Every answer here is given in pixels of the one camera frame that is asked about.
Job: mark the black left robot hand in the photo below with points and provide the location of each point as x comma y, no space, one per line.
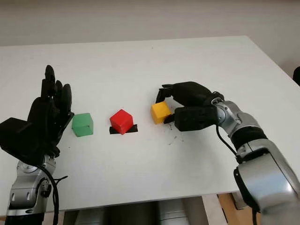
47,122

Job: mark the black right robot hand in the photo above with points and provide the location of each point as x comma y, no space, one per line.
192,93

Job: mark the green wooden block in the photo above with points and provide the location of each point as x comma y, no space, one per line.
82,125

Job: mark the yellow wooden block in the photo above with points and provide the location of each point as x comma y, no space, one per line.
160,112

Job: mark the red wooden block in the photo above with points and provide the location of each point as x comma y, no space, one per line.
121,122

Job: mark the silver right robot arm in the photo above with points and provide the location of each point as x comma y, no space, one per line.
264,168

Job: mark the black tape strip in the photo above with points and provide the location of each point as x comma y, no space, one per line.
134,129

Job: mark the grey left robot thigh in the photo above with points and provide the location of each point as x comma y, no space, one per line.
90,216

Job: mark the grey robot thigh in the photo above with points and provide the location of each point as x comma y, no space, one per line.
90,216
172,212

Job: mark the dark chair part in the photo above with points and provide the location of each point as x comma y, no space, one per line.
297,76

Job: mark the grey right robot thigh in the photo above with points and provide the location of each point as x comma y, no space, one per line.
172,212

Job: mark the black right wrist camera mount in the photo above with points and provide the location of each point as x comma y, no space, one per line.
194,118

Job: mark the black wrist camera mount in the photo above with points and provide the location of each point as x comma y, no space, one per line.
14,138
194,118

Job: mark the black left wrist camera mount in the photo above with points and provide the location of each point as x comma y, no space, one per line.
14,138

